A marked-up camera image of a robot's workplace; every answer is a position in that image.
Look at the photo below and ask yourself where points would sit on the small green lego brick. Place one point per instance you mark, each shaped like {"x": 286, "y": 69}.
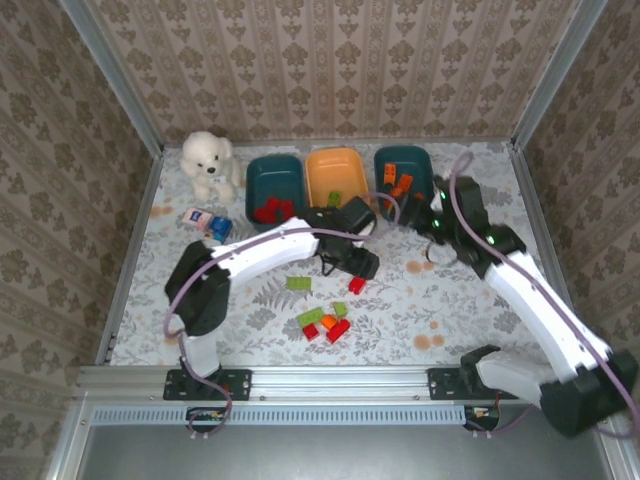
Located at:
{"x": 340, "y": 309}
{"x": 333, "y": 202}
{"x": 340, "y": 194}

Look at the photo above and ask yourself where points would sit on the long green lego brick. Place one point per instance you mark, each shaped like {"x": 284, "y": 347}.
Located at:
{"x": 310, "y": 317}
{"x": 298, "y": 283}

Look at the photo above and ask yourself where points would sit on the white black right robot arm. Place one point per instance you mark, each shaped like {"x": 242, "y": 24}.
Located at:
{"x": 540, "y": 310}

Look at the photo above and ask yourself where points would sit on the teal plastic bin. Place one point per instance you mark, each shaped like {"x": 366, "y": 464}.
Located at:
{"x": 275, "y": 175}
{"x": 415, "y": 160}

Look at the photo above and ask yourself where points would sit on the orange plastic bin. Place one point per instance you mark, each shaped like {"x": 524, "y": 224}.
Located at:
{"x": 332, "y": 167}

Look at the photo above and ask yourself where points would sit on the blue tissue pack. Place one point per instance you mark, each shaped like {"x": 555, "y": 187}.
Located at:
{"x": 220, "y": 229}

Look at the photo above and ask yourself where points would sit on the pink tissue pack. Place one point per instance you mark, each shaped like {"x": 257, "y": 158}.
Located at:
{"x": 196, "y": 219}

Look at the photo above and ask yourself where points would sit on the white plush dog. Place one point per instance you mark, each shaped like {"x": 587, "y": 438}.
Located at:
{"x": 205, "y": 160}

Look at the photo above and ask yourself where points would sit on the black connector box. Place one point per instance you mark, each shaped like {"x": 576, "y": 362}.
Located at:
{"x": 205, "y": 415}
{"x": 480, "y": 415}

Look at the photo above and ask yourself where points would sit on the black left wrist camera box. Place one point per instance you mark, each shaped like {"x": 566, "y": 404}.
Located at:
{"x": 359, "y": 212}

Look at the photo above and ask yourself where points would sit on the aluminium side rail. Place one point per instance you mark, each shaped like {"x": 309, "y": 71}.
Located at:
{"x": 131, "y": 250}
{"x": 522, "y": 170}

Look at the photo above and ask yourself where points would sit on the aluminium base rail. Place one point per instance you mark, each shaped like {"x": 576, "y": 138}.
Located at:
{"x": 340, "y": 382}

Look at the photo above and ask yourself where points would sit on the aluminium frame post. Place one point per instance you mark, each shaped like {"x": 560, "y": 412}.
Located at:
{"x": 114, "y": 75}
{"x": 552, "y": 75}

